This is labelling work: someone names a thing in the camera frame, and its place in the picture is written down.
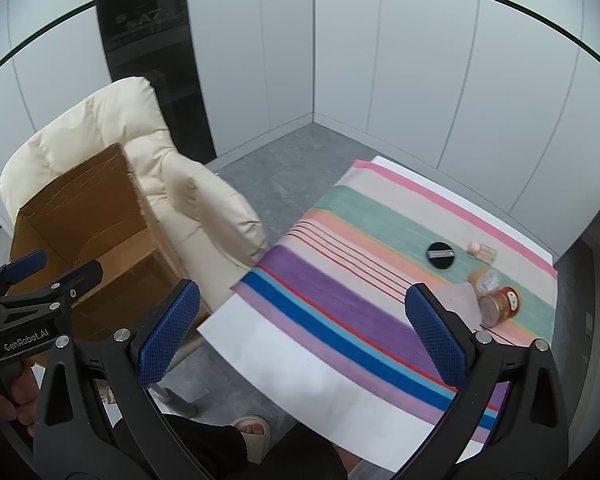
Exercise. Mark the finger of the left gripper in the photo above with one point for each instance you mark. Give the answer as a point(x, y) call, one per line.
point(65, 291)
point(18, 270)

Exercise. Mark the brown cardboard box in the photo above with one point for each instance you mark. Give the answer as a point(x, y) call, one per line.
point(95, 210)

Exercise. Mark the black round powder puff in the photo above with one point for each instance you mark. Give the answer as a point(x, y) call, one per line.
point(440, 255)

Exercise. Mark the brown lidded jar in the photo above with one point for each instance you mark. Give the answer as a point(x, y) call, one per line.
point(498, 306)

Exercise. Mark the black cabinet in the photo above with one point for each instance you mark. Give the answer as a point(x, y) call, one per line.
point(152, 39)

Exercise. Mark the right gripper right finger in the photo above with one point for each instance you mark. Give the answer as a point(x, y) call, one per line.
point(529, 439)

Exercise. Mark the beige makeup sponge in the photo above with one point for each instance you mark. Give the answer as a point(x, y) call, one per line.
point(485, 280)

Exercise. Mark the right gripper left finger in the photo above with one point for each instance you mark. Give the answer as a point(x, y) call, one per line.
point(73, 434)

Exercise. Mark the striped colourful table cloth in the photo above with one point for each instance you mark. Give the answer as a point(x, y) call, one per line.
point(336, 281)

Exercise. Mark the person's left hand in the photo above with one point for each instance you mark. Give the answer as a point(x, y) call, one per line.
point(20, 403)

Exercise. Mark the cream padded armchair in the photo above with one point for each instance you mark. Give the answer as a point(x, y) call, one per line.
point(216, 234)

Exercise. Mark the clear bottle pink cap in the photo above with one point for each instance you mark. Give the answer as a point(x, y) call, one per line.
point(482, 252)

